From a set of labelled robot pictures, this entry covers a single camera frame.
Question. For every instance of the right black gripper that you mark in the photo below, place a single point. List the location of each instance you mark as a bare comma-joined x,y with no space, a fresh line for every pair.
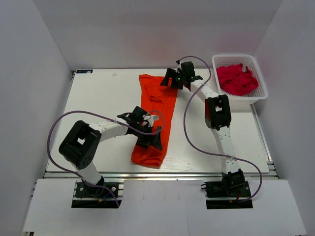
171,73

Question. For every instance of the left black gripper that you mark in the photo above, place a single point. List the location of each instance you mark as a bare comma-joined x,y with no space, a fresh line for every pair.
155,141

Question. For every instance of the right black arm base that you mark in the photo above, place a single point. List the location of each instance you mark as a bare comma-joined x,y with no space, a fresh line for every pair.
227,189

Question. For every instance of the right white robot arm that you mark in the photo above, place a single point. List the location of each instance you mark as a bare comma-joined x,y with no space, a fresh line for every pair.
217,117

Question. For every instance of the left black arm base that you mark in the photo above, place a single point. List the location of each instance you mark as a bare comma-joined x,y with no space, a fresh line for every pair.
84,191

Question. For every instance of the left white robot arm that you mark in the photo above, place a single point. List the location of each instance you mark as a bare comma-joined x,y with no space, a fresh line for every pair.
81,143

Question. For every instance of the magenta t shirt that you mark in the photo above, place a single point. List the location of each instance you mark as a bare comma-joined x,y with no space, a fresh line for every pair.
236,81

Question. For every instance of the white plastic basket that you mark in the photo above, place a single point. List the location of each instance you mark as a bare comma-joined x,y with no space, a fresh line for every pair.
248,61

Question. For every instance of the blue label sticker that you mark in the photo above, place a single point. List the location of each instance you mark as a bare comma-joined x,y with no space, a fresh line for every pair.
84,71

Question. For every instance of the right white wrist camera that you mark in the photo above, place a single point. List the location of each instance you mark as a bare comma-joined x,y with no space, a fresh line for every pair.
179,67

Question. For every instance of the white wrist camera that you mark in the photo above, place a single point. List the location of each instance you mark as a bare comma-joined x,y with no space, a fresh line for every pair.
150,119
179,67

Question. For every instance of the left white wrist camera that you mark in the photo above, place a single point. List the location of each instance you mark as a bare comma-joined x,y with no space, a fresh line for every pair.
150,119

